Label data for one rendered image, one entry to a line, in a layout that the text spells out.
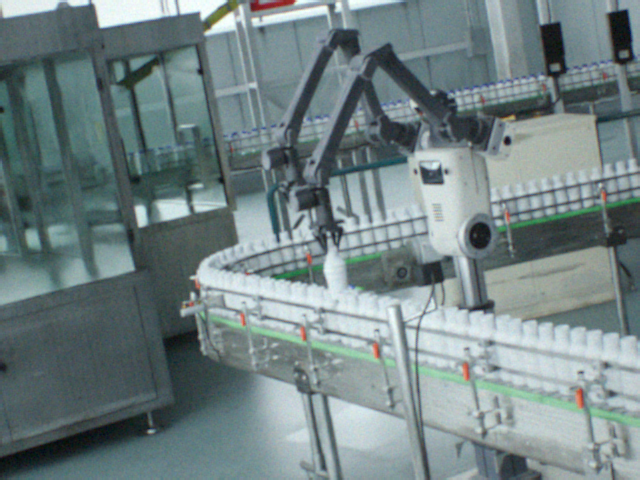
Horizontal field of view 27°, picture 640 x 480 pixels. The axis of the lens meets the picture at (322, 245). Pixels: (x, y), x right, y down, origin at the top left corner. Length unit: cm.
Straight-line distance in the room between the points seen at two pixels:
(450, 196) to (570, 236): 153
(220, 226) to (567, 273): 255
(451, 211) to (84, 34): 308
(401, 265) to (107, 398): 221
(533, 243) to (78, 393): 263
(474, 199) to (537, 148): 376
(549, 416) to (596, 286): 528
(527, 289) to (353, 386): 435
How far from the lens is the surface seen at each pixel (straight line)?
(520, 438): 340
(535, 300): 839
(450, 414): 365
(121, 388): 722
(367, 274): 571
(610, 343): 307
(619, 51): 1038
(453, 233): 455
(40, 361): 706
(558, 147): 834
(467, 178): 452
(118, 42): 917
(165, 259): 928
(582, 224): 598
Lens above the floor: 194
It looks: 9 degrees down
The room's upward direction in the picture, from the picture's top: 11 degrees counter-clockwise
